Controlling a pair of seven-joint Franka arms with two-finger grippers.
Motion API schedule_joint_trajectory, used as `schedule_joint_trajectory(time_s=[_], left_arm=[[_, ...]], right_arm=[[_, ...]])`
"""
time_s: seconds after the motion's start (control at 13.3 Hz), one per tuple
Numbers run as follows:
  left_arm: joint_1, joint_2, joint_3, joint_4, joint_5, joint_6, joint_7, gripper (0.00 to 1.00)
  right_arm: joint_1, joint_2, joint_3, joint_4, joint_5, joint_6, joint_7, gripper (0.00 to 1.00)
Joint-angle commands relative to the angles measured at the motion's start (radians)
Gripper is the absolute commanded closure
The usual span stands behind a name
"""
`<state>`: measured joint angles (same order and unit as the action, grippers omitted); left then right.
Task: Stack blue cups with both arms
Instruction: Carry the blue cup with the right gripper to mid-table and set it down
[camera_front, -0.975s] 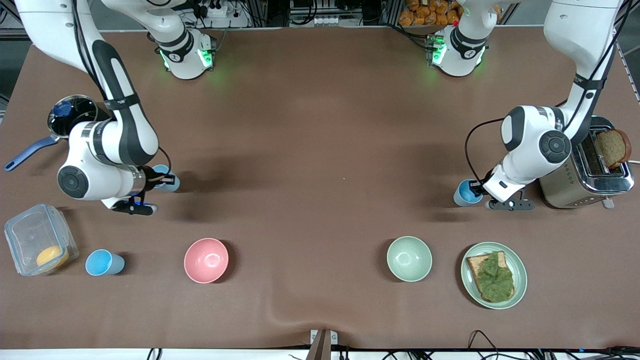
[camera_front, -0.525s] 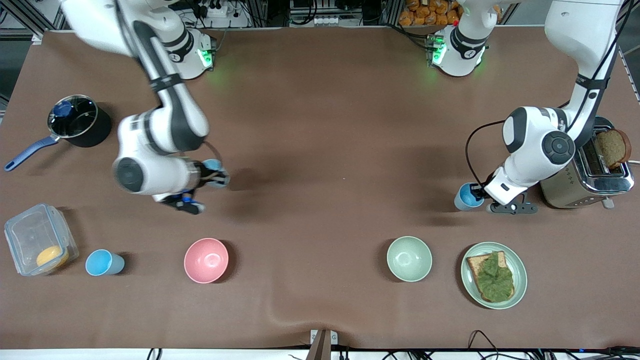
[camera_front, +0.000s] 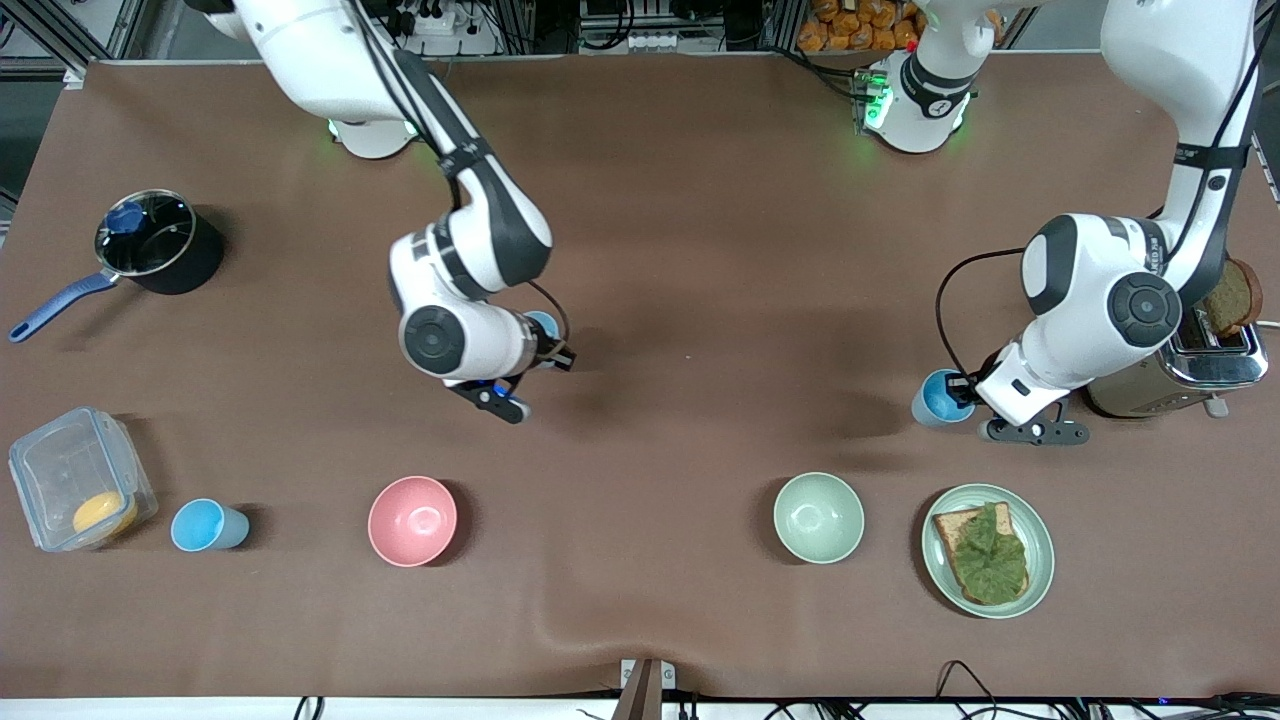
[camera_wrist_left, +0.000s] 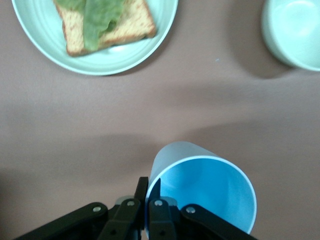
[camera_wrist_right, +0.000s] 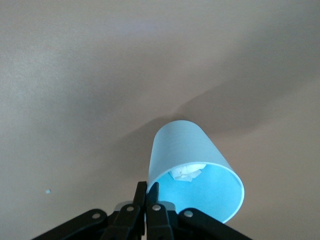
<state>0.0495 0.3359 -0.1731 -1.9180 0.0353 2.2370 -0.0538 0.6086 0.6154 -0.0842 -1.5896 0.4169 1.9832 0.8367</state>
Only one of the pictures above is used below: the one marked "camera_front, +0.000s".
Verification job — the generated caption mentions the brown bread slice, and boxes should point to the brown bread slice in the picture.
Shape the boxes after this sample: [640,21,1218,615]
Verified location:
[932,502,1031,606]

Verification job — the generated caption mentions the pale green plate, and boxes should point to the pale green plate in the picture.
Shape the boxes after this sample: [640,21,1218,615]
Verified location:
[921,484,1055,620]

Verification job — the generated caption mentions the green lettuce leaf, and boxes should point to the green lettuce leaf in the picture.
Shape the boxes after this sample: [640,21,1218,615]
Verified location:
[948,503,1030,606]

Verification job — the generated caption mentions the beige and chrome toaster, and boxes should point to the beige and chrome toaster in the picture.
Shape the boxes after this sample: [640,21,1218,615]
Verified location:
[1085,318,1271,419]

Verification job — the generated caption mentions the brown table cover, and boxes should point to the brown table cover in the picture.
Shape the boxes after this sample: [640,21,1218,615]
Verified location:
[0,55,1280,701]

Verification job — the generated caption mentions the pale green bowl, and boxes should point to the pale green bowl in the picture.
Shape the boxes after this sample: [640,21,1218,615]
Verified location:
[773,472,866,565]

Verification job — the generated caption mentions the pink bowl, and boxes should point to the pink bowl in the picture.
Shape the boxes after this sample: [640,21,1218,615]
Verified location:
[367,475,459,568]

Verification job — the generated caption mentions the brown toast slice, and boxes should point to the brown toast slice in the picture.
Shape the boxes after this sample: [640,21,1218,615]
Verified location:
[1200,258,1264,338]

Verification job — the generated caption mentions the white power strip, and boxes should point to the white power strip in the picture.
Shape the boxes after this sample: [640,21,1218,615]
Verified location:
[398,0,483,37]

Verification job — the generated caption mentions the bag of orange buns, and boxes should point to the bag of orange buns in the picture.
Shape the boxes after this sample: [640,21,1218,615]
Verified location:
[797,0,926,53]

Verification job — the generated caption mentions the glass lid with blue knob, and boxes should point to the glass lid with blue knob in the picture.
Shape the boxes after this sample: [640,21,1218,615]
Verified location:
[95,190,196,278]

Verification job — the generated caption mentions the yellow round food piece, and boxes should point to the yellow round food piece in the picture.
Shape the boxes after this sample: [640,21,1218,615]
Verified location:
[72,492,139,537]

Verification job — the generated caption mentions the clear plastic container blue-rimmed lid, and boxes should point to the clear plastic container blue-rimmed lid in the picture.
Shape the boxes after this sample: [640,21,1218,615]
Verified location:
[8,406,159,553]

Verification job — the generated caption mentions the black looped floor cable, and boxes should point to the black looped floor cable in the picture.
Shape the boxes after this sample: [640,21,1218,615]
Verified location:
[935,660,1011,720]

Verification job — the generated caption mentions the dark pot with blue handle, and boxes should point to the dark pot with blue handle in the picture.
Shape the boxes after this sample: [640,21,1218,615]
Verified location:
[8,189,226,344]

